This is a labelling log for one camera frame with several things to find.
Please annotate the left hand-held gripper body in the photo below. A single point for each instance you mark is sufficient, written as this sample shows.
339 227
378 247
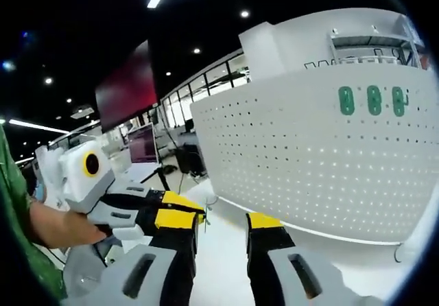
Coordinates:
82 189

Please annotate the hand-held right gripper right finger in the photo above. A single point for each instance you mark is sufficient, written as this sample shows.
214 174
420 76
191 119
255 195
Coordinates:
267 251

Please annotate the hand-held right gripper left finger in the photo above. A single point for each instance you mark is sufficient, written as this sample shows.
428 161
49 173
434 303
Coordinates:
175 251

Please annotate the green hook assembly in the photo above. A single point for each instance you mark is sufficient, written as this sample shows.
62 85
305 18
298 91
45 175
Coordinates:
374 100
345 101
399 102
206 217

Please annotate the white perforated mounting plate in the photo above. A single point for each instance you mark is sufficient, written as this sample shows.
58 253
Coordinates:
291 148

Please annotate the person's left hand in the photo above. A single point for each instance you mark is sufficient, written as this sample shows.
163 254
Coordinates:
75 230

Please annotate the white stand table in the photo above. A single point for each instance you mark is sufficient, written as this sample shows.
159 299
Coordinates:
137 172

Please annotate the purple screen monitor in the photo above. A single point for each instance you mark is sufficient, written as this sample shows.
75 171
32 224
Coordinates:
142 144

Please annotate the black computer case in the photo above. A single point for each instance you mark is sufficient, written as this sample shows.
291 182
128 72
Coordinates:
190 158

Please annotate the person's green patterned clothing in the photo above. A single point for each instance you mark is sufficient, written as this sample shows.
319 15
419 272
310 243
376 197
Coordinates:
13 182

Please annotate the group of ceiling spotlights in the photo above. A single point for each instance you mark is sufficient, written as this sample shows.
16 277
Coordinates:
244 13

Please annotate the grey metal shelf rack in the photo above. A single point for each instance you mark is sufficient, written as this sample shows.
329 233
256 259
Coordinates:
370 39

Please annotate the large red wall screen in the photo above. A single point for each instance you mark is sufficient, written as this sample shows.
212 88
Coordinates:
127 86

